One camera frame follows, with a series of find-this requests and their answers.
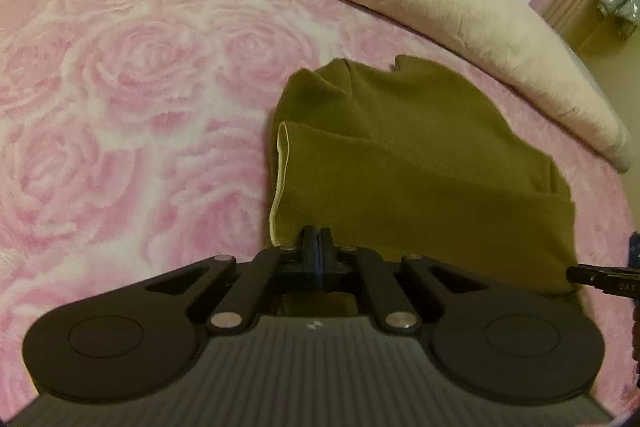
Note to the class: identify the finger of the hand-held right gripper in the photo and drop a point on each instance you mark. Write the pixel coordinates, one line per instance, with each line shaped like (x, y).
(592, 277)

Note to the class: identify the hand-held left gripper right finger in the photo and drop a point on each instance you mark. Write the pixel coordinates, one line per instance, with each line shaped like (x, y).
(327, 247)

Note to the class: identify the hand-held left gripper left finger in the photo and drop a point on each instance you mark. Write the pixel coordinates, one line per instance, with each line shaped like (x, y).
(309, 247)

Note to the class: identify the olive green garment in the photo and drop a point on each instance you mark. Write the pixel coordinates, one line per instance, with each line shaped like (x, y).
(425, 167)

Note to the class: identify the pink rose-patterned blanket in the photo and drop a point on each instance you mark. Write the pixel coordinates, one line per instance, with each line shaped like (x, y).
(125, 107)

